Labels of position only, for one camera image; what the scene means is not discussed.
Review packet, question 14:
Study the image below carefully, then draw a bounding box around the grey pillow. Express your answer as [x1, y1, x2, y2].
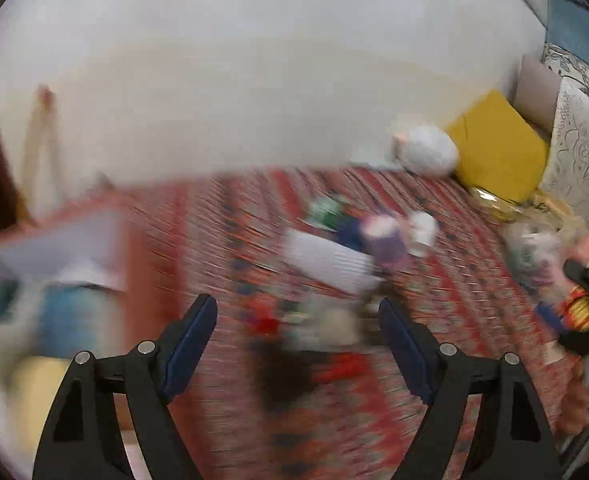
[515, 55, 563, 133]

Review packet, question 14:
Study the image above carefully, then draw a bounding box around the white striped flat item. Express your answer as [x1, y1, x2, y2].
[282, 230, 383, 296]

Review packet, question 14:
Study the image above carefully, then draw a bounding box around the person's right hand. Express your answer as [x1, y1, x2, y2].
[557, 360, 589, 437]

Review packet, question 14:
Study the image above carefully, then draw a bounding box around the pink storage box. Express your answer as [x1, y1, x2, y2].
[0, 195, 175, 441]

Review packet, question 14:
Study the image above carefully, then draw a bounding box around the yellow pillow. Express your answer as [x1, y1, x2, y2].
[447, 89, 550, 206]

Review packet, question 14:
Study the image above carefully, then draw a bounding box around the white round plush ball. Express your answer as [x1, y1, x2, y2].
[392, 122, 460, 177]

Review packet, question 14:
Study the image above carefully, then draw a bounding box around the white patterned pillow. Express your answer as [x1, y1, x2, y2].
[539, 77, 589, 231]

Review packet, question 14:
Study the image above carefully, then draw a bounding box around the clear plastic bag of things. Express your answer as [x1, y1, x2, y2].
[502, 210, 583, 301]

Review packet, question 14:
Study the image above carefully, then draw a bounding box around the dark brown fuzzy item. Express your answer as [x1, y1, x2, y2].
[252, 342, 320, 411]

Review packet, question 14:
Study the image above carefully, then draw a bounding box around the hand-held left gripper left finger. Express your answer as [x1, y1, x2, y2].
[32, 294, 218, 480]

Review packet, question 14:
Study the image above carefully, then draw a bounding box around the red small item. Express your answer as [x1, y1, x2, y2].
[247, 300, 288, 336]

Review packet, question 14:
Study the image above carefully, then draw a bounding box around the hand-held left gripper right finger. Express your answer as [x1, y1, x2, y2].
[379, 297, 563, 480]

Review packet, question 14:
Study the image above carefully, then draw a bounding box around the patterned red blanket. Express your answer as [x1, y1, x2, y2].
[0, 165, 589, 480]

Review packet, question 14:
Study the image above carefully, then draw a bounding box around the blue pouch with black zipper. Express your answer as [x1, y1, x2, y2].
[39, 285, 108, 361]

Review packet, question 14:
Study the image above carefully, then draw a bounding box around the green white small item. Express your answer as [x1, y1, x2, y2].
[307, 197, 350, 231]

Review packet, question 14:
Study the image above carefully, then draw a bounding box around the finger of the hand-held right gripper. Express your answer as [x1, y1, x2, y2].
[535, 301, 568, 336]

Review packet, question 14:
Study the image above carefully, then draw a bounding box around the floral white pillow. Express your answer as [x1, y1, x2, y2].
[542, 42, 589, 111]

